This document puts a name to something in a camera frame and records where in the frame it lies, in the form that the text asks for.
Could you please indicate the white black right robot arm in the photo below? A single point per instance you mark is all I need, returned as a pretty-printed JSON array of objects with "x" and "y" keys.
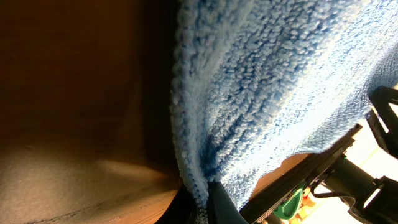
[{"x": 370, "y": 200}]

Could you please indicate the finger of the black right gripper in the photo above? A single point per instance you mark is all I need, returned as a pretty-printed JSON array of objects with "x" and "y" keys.
[{"x": 384, "y": 125}]

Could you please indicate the blue microfiber cloth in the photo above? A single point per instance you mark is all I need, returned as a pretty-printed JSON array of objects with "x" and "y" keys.
[{"x": 256, "y": 82}]

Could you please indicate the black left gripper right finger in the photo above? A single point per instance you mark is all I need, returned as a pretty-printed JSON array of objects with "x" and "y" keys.
[{"x": 221, "y": 209}]

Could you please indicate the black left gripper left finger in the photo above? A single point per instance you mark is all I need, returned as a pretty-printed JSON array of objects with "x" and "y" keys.
[{"x": 182, "y": 209}]

